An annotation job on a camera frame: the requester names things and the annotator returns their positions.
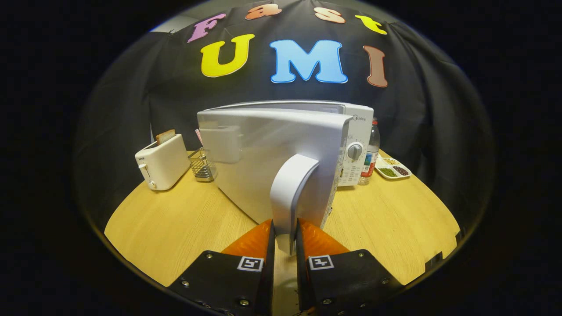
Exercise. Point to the toast slice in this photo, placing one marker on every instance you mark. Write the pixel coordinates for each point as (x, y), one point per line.
(165, 137)

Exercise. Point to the black table edge clamp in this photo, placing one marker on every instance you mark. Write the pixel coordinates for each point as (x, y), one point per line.
(459, 237)
(434, 262)

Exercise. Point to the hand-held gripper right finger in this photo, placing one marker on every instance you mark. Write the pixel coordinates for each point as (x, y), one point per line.
(302, 272)

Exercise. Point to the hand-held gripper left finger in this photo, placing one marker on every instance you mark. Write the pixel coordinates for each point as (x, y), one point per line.
(268, 272)

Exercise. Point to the white microwave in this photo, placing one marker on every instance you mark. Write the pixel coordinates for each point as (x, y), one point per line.
(263, 153)

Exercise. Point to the clear plastic water bottle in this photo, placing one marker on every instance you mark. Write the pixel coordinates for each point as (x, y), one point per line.
(372, 149)

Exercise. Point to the white divided bean dish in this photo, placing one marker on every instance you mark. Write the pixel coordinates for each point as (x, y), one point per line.
(393, 168)

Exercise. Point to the white toaster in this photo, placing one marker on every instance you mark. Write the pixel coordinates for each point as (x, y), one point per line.
(164, 164)

